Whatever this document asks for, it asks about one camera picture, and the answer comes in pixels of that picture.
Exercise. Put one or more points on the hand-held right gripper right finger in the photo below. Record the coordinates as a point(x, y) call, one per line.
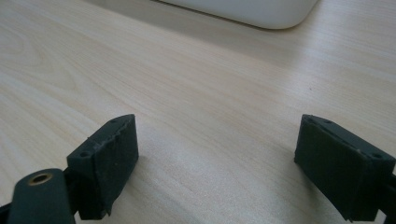
point(339, 168)

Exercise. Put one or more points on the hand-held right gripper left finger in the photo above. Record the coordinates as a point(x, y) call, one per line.
point(106, 168)

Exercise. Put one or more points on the white plastic basket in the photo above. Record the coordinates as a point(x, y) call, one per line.
point(249, 12)

